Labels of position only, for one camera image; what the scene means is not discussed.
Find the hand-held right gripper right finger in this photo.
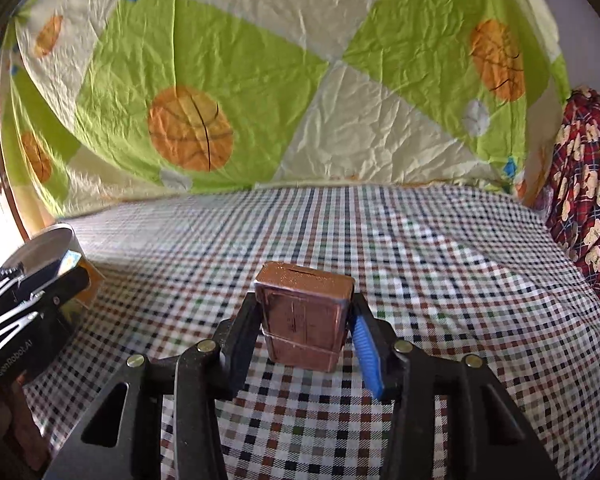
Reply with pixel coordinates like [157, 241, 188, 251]
[349, 292, 561, 480]

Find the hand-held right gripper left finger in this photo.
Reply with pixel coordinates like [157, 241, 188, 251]
[42, 295, 266, 480]

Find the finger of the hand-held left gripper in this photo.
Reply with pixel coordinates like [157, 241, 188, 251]
[0, 260, 91, 323]
[0, 297, 81, 356]

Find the round metal tin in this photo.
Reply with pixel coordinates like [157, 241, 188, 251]
[0, 223, 83, 301]

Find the brown metal lighter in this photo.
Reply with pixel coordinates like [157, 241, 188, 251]
[254, 261, 356, 373]

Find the person's left hand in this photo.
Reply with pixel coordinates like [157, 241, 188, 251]
[0, 377, 51, 468]

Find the brown wooden door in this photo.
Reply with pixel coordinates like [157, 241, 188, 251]
[0, 25, 31, 243]

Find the checkered tablecloth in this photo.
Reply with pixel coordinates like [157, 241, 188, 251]
[25, 182, 600, 480]

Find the red bear printed cloth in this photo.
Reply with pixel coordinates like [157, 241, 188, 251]
[545, 87, 600, 303]

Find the basketball printed green sheet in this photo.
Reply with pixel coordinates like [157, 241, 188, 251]
[0, 0, 573, 211]

